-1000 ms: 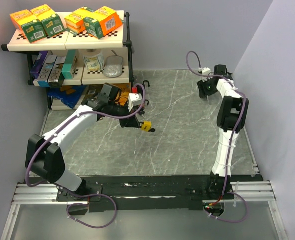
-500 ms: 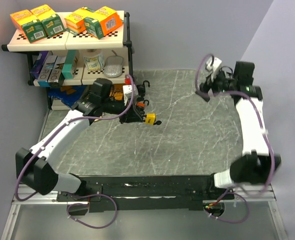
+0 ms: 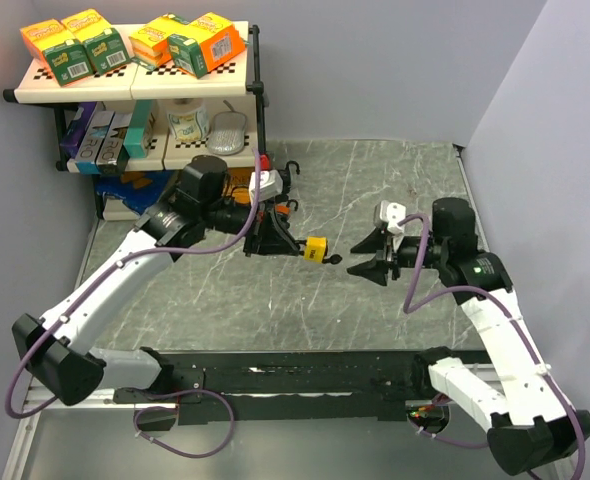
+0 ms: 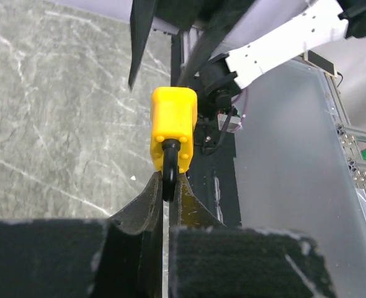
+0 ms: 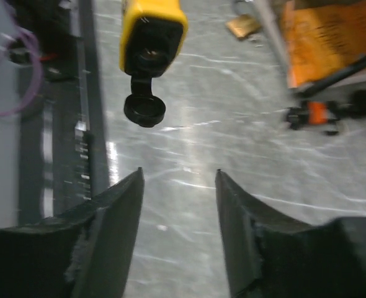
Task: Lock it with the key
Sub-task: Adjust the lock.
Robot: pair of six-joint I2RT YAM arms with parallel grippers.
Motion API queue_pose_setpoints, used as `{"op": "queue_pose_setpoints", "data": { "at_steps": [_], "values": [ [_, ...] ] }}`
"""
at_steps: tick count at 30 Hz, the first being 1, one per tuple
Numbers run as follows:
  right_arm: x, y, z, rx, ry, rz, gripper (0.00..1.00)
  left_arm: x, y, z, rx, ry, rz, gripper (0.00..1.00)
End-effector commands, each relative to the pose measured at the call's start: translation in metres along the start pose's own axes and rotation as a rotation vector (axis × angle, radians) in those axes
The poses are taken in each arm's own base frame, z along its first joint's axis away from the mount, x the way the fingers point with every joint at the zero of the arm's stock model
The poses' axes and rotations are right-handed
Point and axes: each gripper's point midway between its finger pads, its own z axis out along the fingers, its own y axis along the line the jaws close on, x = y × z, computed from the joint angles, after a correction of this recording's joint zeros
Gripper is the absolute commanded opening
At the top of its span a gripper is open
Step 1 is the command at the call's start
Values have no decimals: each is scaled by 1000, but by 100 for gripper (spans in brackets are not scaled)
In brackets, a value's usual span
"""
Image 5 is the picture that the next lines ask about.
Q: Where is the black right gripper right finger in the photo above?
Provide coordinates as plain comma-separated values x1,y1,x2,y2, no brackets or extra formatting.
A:
215,171,366,297

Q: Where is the brass padlock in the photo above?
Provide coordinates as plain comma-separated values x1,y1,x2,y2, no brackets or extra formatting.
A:
226,14,261,40

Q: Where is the yellow padlock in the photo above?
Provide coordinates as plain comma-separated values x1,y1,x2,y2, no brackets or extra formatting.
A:
119,0,189,128

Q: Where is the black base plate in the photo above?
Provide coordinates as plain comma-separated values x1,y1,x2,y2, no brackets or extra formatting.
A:
11,1,109,225

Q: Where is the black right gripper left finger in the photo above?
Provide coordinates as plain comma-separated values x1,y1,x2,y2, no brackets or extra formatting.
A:
0,168,145,297

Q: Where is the orange padlock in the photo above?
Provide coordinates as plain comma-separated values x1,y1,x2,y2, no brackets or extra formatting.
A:
283,99,344,137

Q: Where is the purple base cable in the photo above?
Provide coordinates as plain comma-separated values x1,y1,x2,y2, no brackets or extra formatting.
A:
0,0,44,117

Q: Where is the orange honey dijon bag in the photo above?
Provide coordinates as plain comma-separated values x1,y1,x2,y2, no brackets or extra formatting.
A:
280,1,366,89

